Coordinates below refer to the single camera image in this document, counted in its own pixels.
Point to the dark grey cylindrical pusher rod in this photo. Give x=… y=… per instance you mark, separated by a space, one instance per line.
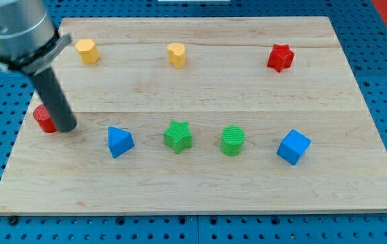
x=52 y=96

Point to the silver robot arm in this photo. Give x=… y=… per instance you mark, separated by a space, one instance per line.
x=29 y=43

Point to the yellow hexagon block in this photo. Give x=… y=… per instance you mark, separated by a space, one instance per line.
x=87 y=50

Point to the yellow heart block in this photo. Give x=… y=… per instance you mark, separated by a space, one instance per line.
x=176 y=53

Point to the red cylinder block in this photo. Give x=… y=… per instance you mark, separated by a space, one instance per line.
x=44 y=120

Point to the blue triangle block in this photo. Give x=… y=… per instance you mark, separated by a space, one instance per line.
x=119 y=141

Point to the wooden board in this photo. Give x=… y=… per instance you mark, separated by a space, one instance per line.
x=225 y=81

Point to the green star block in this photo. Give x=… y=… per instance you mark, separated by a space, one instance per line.
x=178 y=136

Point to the green cylinder block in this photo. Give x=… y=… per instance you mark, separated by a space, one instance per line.
x=232 y=140

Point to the red star block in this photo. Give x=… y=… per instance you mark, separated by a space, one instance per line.
x=280 y=58

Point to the blue cube block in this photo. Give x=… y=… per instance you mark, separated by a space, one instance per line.
x=293 y=146

